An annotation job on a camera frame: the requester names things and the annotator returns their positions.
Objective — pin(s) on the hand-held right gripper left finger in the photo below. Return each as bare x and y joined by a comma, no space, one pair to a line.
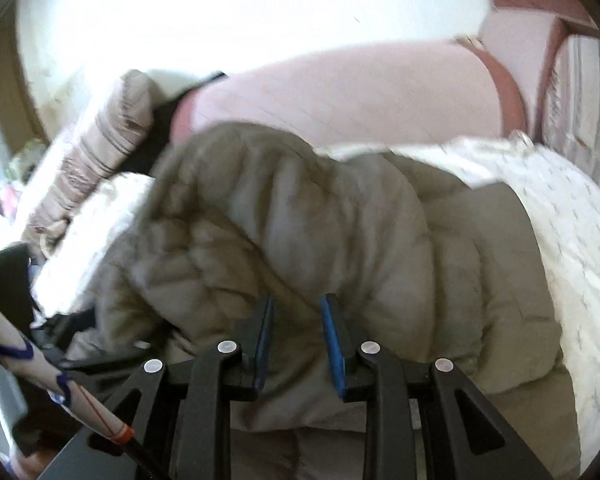
264,345

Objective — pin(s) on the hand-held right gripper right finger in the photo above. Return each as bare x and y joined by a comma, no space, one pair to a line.
332,350

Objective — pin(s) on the olive quilted jacket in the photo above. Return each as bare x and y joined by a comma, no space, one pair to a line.
305,240

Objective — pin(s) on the striped floral pillow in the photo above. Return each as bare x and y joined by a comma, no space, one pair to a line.
95,160

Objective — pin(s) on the black cloth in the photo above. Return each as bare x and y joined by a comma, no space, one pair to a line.
162,130

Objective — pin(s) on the pink bolster with red ends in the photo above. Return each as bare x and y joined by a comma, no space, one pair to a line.
340,100

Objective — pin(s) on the white leaf print bedsheet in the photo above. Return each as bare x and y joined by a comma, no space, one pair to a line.
555,220

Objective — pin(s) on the large striped floral cushion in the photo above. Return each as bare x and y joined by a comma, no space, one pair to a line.
585,100

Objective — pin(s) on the pink cushion with red band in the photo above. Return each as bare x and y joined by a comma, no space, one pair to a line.
520,45

